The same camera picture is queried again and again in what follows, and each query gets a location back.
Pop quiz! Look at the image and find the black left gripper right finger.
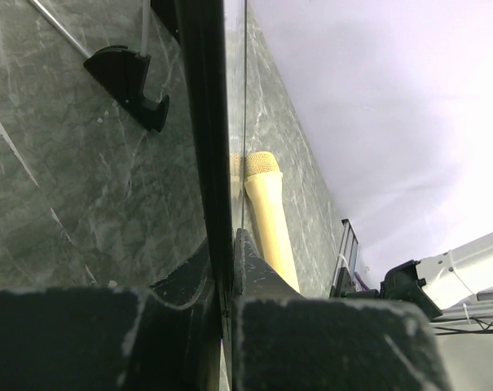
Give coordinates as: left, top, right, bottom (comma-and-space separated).
231, 229, 451, 390

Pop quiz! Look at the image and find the beige toy microphone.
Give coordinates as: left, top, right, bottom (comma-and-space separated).
244, 152, 300, 292

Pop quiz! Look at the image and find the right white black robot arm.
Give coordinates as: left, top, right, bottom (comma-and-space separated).
381, 232, 493, 319

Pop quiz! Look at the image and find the aluminium rail frame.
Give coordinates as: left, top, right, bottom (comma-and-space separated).
329, 219, 361, 298

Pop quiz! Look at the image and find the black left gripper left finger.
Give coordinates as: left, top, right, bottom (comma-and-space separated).
0, 244, 221, 390

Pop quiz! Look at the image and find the white whiteboard black frame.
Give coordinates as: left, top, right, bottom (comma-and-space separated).
224, 1, 493, 297

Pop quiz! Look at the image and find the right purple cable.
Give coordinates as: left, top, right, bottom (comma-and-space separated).
351, 269, 377, 293

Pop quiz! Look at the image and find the black whiteboard foot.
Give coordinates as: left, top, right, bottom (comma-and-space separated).
84, 46, 170, 132
151, 0, 180, 42

